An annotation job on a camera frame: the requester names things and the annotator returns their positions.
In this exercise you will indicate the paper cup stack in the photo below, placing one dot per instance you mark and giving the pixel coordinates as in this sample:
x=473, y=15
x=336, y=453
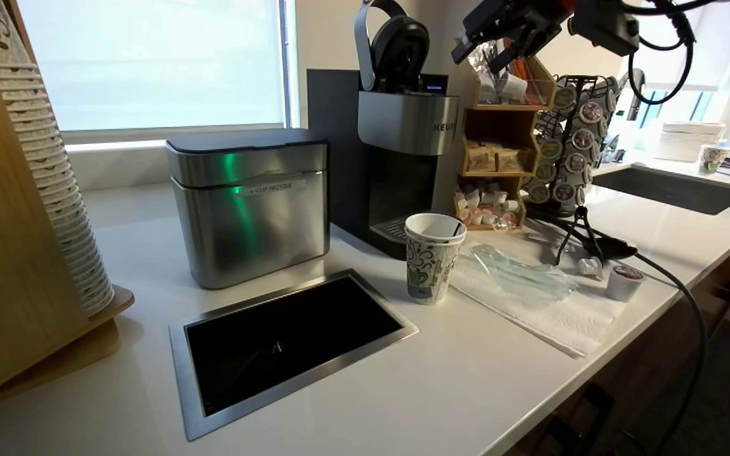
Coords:
x=51, y=177

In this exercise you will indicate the wooden condiment organizer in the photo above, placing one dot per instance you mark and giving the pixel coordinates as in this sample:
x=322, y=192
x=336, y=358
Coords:
x=501, y=127

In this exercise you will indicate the brown sugar packets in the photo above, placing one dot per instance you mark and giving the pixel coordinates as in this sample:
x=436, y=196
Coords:
x=493, y=157

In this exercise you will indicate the wooden cup dispenser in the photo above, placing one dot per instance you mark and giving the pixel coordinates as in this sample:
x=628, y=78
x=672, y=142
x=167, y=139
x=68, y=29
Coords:
x=0, y=279

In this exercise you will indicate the bright window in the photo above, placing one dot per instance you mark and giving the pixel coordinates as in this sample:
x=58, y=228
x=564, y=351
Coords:
x=153, y=58

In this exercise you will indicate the patterned paper cup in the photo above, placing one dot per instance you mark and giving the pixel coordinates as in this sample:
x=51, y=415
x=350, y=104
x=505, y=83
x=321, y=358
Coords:
x=433, y=262

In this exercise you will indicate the red white packet pile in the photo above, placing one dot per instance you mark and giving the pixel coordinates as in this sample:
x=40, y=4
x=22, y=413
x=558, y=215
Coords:
x=488, y=208

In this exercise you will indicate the stainless steel bin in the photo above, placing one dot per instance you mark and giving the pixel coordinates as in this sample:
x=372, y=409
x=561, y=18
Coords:
x=246, y=211

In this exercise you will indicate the orange edged packet stack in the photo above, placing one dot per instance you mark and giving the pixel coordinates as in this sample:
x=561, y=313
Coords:
x=509, y=78

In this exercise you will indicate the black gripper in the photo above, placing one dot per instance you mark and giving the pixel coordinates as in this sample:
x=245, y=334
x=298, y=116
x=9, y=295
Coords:
x=518, y=15

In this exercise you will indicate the small paper cup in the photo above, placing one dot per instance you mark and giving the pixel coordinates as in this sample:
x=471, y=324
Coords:
x=713, y=157

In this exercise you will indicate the dark under-counter cabinet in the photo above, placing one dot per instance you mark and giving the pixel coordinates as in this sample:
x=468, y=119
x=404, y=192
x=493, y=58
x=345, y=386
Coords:
x=635, y=395

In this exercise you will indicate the clear plastic stirrer bag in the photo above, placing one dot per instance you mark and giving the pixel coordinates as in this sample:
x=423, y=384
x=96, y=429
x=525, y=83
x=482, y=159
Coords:
x=518, y=272

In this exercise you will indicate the dark sink basin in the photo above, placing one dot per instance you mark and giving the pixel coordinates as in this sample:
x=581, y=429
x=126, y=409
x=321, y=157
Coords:
x=672, y=189

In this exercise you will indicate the steel counter chute frame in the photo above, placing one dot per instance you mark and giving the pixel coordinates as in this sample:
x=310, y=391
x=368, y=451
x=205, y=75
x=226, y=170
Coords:
x=188, y=380

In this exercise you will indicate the loose red lid coffee pod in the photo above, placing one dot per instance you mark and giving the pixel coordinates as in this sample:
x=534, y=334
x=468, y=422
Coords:
x=624, y=279

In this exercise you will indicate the white container stack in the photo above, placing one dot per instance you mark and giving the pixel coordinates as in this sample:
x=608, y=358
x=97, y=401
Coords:
x=691, y=139

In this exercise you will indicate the black silver coffee maker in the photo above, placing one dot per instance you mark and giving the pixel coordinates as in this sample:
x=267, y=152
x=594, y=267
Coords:
x=400, y=127

